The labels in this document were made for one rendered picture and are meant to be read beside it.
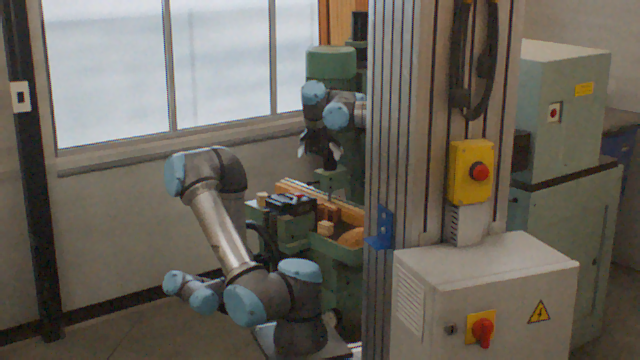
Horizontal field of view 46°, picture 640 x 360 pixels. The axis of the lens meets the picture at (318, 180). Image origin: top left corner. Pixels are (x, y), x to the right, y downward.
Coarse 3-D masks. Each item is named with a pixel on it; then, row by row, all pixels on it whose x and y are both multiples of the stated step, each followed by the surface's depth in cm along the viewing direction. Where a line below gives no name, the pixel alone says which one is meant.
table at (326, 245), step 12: (252, 204) 288; (252, 216) 288; (312, 228) 266; (336, 228) 266; (348, 228) 266; (300, 240) 263; (312, 240) 263; (324, 240) 258; (288, 252) 259; (324, 252) 259; (336, 252) 254; (348, 252) 249; (360, 252) 251; (348, 264) 251
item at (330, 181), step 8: (344, 168) 275; (352, 168) 276; (320, 176) 270; (328, 176) 269; (336, 176) 272; (344, 176) 274; (320, 184) 271; (328, 184) 270; (336, 184) 273; (344, 184) 275; (328, 192) 271
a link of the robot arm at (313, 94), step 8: (312, 80) 227; (304, 88) 226; (312, 88) 225; (320, 88) 225; (304, 96) 225; (312, 96) 224; (320, 96) 225; (304, 104) 228; (312, 104) 226; (320, 104) 226; (304, 112) 231; (312, 112) 229; (320, 112) 228; (312, 120) 232
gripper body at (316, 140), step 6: (306, 126) 237; (324, 126) 237; (306, 132) 244; (312, 132) 237; (318, 132) 236; (324, 132) 243; (306, 138) 242; (312, 138) 241; (318, 138) 240; (324, 138) 242; (312, 144) 240; (318, 144) 241; (324, 144) 241; (306, 150) 244; (312, 150) 244; (318, 150) 242; (324, 150) 243; (318, 156) 244
